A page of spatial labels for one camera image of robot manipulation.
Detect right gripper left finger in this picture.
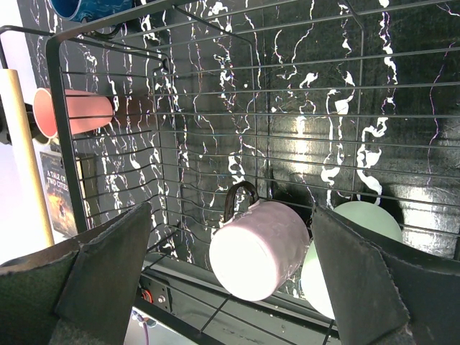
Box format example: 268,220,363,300
1,203,151,344

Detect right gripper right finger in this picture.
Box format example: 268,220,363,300
311,206,459,344

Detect lilac mug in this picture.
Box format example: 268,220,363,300
209,181,310,302

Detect pink cup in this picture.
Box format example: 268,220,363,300
32,88,114,139

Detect dark blue mug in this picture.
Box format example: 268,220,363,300
49,0,135,24

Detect Tale of Two Cities book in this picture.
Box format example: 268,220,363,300
40,152,78,237

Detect light green cup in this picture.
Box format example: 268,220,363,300
300,201,403,320

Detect black marble mat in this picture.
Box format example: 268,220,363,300
16,0,460,299

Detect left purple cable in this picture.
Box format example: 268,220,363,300
132,312,152,345

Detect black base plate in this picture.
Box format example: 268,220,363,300
139,252,341,344

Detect black wire dish rack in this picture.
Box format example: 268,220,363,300
0,0,460,345

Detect left wooden rack handle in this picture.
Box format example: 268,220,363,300
1,69,54,250

